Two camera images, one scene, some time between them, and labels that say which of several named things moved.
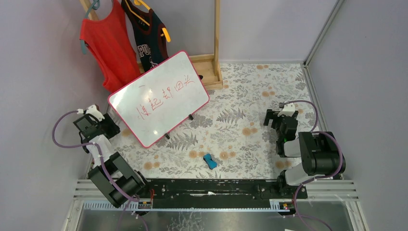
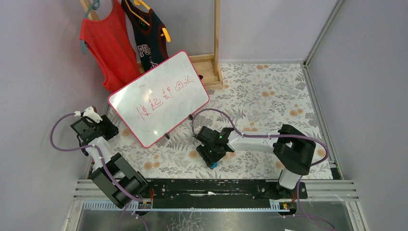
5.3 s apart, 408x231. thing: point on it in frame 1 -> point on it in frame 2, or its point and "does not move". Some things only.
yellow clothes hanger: [138, 2] does not move
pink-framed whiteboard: [156, 102] does not move
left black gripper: [88, 124] does not move
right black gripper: [280, 120] -> [204, 138]
